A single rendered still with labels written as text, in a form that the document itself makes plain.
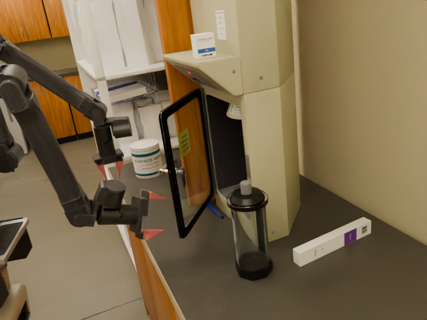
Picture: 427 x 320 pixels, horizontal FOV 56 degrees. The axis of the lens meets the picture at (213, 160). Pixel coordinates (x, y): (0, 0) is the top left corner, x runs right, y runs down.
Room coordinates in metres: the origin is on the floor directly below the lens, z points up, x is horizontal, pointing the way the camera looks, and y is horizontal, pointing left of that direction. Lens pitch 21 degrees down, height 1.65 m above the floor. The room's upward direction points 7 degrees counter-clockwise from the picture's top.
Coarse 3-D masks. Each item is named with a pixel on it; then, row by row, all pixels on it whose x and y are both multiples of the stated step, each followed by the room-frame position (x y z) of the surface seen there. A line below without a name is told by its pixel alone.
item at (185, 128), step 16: (160, 112) 1.06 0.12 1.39; (176, 112) 1.14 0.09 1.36; (192, 112) 1.24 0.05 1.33; (160, 128) 1.05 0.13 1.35; (176, 128) 1.12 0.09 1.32; (192, 128) 1.23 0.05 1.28; (176, 144) 1.11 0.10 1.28; (192, 144) 1.21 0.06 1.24; (176, 160) 1.09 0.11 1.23; (192, 160) 1.19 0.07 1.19; (192, 176) 1.18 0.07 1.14; (208, 176) 1.30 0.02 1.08; (192, 192) 1.16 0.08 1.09; (208, 192) 1.28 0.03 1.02; (176, 208) 1.05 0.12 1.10; (192, 208) 1.14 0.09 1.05
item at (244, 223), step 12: (264, 192) 0.95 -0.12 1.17; (240, 216) 0.90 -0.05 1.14; (252, 216) 0.89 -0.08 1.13; (264, 216) 0.91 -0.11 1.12; (240, 228) 0.90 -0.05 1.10; (252, 228) 0.89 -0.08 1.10; (264, 228) 0.91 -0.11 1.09; (240, 240) 0.90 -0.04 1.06; (252, 240) 0.89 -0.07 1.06; (264, 240) 0.90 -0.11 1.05; (240, 252) 0.90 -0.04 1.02; (252, 252) 0.89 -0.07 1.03; (264, 252) 0.90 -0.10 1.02; (240, 264) 0.91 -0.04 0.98; (252, 264) 0.89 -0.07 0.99; (264, 264) 0.90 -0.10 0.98
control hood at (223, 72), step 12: (168, 60) 1.26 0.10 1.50; (180, 60) 1.13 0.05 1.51; (192, 60) 1.07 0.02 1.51; (204, 60) 1.04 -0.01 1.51; (216, 60) 1.02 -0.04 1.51; (228, 60) 1.03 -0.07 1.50; (204, 72) 1.02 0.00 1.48; (216, 72) 1.02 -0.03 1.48; (228, 72) 1.03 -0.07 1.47; (240, 72) 1.04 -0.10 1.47; (204, 84) 1.23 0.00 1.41; (216, 84) 1.06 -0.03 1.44; (228, 84) 1.03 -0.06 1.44; (240, 84) 1.04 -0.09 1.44
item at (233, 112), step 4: (232, 104) 1.18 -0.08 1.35; (228, 108) 1.21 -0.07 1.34; (232, 108) 1.18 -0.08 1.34; (236, 108) 1.16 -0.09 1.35; (228, 112) 1.19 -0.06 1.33; (232, 112) 1.17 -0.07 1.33; (236, 112) 1.15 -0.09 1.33; (240, 112) 1.15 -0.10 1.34; (228, 116) 1.18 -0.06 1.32; (232, 116) 1.16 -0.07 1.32; (236, 116) 1.15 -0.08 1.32; (240, 116) 1.14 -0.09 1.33
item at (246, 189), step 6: (246, 180) 0.94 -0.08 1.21; (240, 186) 0.93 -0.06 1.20; (246, 186) 0.92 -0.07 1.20; (234, 192) 0.94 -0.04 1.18; (240, 192) 0.94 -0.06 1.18; (246, 192) 0.92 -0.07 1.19; (252, 192) 0.93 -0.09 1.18; (258, 192) 0.93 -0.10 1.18; (234, 198) 0.92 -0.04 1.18; (240, 198) 0.91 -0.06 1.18; (246, 198) 0.90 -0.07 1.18; (252, 198) 0.90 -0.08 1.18; (258, 198) 0.90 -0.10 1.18; (240, 204) 0.90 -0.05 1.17; (246, 204) 0.89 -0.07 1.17; (252, 204) 0.89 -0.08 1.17
